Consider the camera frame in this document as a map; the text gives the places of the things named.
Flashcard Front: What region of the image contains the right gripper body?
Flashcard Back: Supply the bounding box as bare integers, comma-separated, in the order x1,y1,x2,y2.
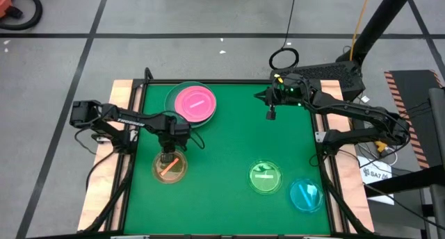
268,78,309,108

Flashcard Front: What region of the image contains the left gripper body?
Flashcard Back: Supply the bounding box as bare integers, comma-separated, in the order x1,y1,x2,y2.
157,122,192,154

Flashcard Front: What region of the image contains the orange transparent small plate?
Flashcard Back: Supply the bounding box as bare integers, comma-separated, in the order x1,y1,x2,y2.
152,149,188,184

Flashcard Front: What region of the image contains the pink transparent small plate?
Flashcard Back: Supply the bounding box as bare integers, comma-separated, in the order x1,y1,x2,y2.
174,85,217,124

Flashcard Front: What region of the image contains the green transparent small plate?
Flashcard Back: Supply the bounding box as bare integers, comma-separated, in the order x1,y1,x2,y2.
247,158,283,195

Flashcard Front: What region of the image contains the black perforated computer case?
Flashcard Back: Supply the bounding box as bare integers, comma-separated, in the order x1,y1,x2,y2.
270,61,366,102

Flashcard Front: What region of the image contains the wooden side board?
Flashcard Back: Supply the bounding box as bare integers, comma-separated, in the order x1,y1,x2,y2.
314,79,375,233
76,79,135,232

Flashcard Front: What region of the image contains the yellow power plug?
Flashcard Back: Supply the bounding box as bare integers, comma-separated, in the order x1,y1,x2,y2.
373,139,391,154

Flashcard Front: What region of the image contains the blue transparent small plate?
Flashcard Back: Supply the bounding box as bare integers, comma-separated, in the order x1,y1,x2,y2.
287,178,325,214

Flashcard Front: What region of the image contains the white paper label sheet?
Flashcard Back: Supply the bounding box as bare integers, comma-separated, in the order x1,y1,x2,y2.
357,155,396,206

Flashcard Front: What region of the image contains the dark striped-edge floor mat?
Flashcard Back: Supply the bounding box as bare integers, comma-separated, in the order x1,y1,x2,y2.
383,69,445,170

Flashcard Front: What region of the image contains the black slanted support bar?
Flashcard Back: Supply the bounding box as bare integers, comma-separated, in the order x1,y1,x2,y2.
364,164,445,199

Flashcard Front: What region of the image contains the grey metal upright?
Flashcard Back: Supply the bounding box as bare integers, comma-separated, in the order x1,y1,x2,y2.
428,87,445,239

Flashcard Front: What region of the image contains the orange vacuum cleaner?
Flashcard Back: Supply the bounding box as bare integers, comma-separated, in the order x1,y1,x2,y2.
0,0,13,19

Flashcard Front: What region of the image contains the black table frame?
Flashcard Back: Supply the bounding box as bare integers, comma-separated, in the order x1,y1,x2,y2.
78,67,375,239

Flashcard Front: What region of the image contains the black coiled floor cable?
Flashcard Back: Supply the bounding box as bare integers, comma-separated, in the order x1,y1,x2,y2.
268,0,300,71

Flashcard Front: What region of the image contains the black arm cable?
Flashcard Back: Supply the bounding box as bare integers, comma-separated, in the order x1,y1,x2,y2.
74,127,119,192

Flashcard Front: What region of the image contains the yellow hanging cable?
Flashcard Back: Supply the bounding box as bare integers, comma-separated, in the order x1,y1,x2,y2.
348,0,373,61

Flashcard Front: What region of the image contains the black post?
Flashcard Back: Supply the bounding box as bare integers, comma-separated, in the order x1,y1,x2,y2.
335,0,416,68

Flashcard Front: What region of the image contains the black vacuum hose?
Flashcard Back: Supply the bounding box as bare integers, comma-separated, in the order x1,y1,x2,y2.
0,0,44,31

